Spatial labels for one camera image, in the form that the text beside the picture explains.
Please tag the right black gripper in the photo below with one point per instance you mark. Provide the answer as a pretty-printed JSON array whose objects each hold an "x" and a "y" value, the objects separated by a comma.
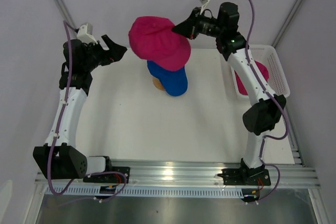
[{"x": 189, "y": 28}]

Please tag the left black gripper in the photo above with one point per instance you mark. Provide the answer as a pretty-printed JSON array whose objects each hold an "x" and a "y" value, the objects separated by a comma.
[{"x": 115, "y": 55}]

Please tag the pink cap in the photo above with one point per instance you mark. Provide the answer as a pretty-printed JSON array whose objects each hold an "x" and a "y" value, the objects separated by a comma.
[
  {"x": 240, "y": 86},
  {"x": 151, "y": 38}
]

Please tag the blue cap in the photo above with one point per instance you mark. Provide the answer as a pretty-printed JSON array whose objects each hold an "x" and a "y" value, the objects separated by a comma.
[{"x": 175, "y": 83}]

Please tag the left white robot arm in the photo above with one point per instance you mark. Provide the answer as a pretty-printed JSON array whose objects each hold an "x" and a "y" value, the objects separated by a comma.
[{"x": 58, "y": 157}]

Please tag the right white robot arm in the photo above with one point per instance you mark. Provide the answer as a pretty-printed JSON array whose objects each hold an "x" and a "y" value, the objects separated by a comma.
[{"x": 266, "y": 106}]

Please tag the wooden hat stand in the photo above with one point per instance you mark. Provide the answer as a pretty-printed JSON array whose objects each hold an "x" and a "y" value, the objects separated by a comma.
[{"x": 158, "y": 84}]

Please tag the white plastic basket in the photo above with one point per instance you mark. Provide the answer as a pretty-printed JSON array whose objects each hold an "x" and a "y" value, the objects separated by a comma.
[{"x": 268, "y": 57}]

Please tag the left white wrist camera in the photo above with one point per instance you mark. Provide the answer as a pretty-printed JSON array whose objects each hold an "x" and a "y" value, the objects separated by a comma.
[{"x": 84, "y": 34}]

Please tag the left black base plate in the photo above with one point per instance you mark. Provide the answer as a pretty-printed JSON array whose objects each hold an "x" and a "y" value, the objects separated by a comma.
[{"x": 120, "y": 174}]

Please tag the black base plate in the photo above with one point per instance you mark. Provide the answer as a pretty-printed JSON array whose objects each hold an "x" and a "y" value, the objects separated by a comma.
[
  {"x": 120, "y": 174},
  {"x": 245, "y": 177}
]

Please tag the right aluminium frame post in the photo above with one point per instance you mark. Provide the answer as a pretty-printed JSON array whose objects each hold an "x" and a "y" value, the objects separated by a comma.
[{"x": 288, "y": 20}]

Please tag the aluminium rail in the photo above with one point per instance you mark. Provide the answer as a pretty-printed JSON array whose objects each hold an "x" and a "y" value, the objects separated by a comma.
[{"x": 204, "y": 174}]

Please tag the white slotted cable duct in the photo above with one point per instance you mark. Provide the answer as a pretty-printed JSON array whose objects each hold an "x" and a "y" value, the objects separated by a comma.
[{"x": 177, "y": 192}]

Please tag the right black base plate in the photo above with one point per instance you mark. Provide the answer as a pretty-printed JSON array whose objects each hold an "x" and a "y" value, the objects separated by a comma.
[{"x": 245, "y": 177}]

